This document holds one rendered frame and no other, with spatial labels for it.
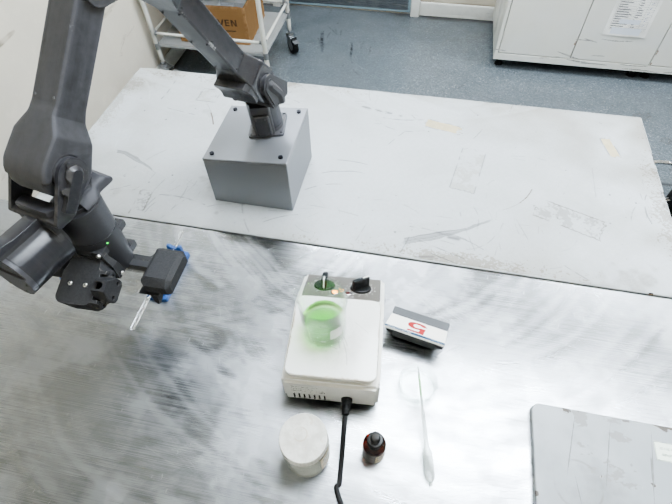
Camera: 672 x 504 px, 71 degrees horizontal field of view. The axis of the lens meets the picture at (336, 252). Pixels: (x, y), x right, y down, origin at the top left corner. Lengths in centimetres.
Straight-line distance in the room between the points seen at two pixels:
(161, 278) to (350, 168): 48
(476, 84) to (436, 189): 202
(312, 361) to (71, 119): 39
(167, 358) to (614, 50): 283
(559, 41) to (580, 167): 202
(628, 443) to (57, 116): 78
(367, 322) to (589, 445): 33
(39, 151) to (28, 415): 41
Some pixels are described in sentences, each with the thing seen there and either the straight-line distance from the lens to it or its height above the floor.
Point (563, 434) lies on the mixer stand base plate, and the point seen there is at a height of 91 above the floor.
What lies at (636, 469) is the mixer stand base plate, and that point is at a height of 91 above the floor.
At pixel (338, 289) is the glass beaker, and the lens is 60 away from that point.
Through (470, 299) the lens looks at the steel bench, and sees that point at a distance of 79.
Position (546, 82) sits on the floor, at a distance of 306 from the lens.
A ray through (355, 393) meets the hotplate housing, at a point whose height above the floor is 95.
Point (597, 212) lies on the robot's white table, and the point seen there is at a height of 90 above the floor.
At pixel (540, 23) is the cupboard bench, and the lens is 299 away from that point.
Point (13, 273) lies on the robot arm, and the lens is 58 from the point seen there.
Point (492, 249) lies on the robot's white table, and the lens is 86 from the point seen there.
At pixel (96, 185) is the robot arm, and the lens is 60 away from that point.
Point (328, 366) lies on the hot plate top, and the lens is 62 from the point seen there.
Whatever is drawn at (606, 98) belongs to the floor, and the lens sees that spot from 306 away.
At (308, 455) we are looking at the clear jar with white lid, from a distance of 59.
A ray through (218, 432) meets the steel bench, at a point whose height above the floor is 90.
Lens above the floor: 156
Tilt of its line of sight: 53 degrees down
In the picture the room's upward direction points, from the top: 2 degrees counter-clockwise
